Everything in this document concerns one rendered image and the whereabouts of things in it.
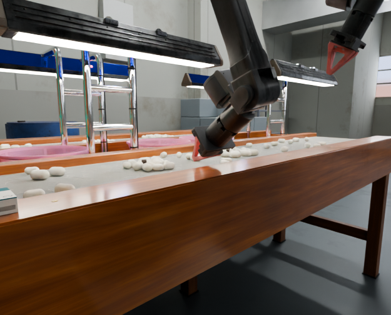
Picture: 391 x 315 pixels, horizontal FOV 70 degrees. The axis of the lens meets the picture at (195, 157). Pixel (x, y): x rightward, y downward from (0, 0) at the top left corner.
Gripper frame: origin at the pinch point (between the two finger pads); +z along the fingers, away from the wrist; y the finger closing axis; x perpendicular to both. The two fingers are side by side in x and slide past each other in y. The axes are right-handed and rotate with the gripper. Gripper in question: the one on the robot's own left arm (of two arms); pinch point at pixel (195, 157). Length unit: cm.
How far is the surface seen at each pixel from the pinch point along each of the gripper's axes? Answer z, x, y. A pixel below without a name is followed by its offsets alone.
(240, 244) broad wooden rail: -1.8, 23.5, 1.5
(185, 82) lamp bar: 40, -67, -60
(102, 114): 37, -43, -2
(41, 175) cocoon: 12.2, -7.6, 31.9
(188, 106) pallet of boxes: 166, -152, -195
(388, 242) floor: 44, 68, -174
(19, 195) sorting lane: 5.5, -0.9, 37.9
